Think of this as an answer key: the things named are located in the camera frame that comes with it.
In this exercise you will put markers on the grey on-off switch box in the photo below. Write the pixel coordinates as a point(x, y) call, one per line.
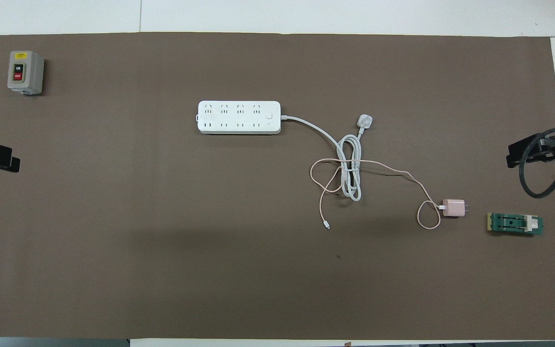
point(26, 72)

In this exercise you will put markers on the brown table mat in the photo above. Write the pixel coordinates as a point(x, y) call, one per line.
point(258, 270)

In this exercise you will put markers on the white power strip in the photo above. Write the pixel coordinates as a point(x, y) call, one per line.
point(239, 117)

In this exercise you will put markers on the pink charger adapter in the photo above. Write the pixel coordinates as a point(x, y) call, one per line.
point(453, 207)

